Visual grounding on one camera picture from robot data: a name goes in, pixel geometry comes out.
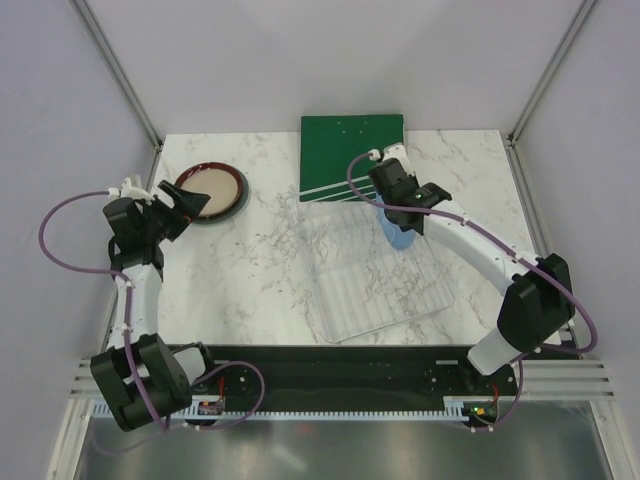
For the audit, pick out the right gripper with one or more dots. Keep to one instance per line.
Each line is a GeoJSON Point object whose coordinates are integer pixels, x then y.
{"type": "Point", "coordinates": [415, 179]}

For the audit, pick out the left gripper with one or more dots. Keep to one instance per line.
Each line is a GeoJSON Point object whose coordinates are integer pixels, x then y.
{"type": "Point", "coordinates": [189, 205]}

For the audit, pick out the red beige plate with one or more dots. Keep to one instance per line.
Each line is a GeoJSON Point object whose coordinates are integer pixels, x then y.
{"type": "Point", "coordinates": [207, 187]}
{"type": "Point", "coordinates": [210, 215]}

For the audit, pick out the grey-green glass plate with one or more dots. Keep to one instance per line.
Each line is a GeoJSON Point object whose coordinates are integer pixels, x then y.
{"type": "Point", "coordinates": [235, 208]}

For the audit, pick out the blue plate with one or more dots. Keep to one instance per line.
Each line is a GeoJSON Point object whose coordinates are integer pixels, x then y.
{"type": "Point", "coordinates": [397, 238]}

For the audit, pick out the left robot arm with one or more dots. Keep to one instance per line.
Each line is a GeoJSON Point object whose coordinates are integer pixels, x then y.
{"type": "Point", "coordinates": [141, 380]}

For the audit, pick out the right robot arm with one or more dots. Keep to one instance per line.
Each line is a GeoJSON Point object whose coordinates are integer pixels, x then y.
{"type": "Point", "coordinates": [533, 306]}

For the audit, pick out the green board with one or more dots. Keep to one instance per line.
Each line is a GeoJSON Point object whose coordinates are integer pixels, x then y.
{"type": "Point", "coordinates": [329, 143]}

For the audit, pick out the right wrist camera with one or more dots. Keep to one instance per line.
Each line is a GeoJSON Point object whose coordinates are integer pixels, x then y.
{"type": "Point", "coordinates": [395, 151]}

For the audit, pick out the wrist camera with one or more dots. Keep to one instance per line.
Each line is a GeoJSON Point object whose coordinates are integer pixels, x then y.
{"type": "Point", "coordinates": [395, 151]}
{"type": "Point", "coordinates": [131, 187]}

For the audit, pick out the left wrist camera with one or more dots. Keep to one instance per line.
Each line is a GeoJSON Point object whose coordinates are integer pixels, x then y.
{"type": "Point", "coordinates": [131, 187]}

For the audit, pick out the white wire dish rack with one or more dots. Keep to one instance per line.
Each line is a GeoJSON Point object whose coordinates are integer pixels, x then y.
{"type": "Point", "coordinates": [361, 281]}

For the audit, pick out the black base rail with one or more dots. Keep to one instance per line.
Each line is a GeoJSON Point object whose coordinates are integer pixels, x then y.
{"type": "Point", "coordinates": [349, 377]}

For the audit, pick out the white cable duct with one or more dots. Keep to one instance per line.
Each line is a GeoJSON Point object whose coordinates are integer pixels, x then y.
{"type": "Point", "coordinates": [455, 411]}

